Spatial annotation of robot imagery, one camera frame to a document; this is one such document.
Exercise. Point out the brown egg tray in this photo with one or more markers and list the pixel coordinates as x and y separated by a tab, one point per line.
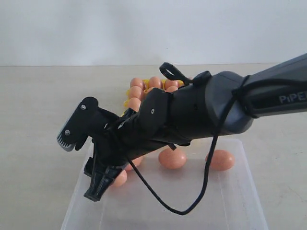
137	82
169	83
155	82

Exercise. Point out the brown egg bin bottom edge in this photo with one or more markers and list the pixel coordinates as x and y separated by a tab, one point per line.
172	89

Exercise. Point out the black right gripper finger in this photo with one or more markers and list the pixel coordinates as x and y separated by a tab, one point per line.
88	168
102	178

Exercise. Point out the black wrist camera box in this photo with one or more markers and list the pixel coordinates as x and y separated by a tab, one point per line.
81	124

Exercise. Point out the yellow plastic egg tray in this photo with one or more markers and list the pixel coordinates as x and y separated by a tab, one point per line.
146	84

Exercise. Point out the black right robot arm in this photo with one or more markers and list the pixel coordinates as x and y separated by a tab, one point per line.
209	106

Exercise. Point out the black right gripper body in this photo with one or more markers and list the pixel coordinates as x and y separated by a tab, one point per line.
128	137

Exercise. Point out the clear plastic bin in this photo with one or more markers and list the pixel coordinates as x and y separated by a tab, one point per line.
230	202

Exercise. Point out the brown egg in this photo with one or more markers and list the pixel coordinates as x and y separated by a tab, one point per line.
136	162
120	180
172	159

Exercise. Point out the brown egg corner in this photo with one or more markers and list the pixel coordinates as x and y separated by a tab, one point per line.
134	103

